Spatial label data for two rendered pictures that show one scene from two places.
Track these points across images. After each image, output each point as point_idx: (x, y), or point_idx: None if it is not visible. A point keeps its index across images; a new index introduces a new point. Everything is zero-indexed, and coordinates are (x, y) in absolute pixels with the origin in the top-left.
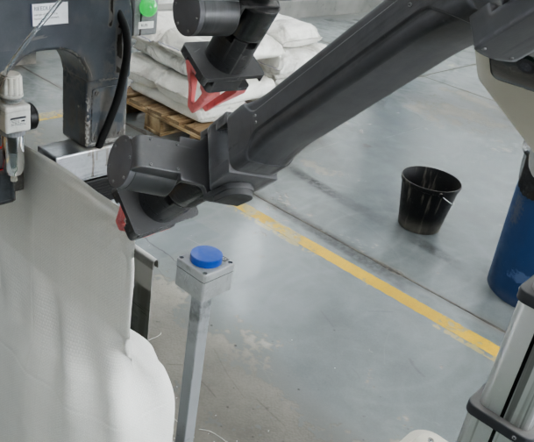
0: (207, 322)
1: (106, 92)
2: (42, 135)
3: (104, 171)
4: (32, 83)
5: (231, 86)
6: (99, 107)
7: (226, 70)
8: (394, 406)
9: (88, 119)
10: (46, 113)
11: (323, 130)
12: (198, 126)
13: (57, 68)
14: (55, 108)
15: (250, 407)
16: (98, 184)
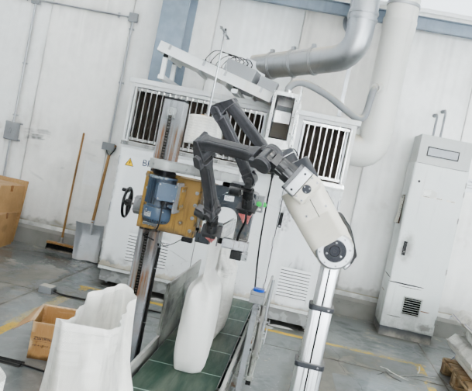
0: (254, 317)
1: (242, 224)
2: (380, 362)
3: (237, 249)
4: (411, 349)
5: (244, 212)
6: (239, 228)
7: (242, 208)
8: None
9: (235, 230)
10: (397, 358)
11: (208, 195)
12: None
13: (439, 351)
14: (407, 359)
15: None
16: (235, 253)
